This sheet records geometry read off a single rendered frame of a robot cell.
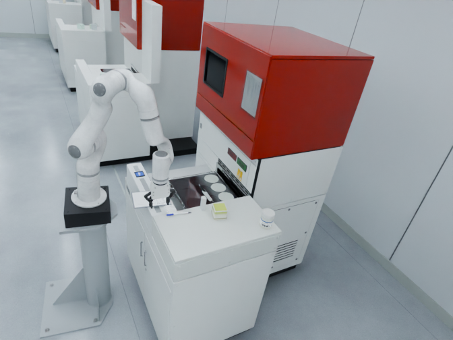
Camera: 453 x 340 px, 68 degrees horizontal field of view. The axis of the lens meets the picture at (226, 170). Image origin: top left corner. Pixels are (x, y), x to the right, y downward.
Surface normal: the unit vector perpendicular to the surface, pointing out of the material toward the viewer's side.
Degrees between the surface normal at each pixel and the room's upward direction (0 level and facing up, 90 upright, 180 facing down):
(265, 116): 90
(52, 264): 0
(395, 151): 90
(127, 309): 0
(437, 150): 90
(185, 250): 0
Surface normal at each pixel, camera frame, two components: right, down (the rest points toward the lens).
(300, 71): 0.46, 0.52
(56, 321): 0.14, -0.84
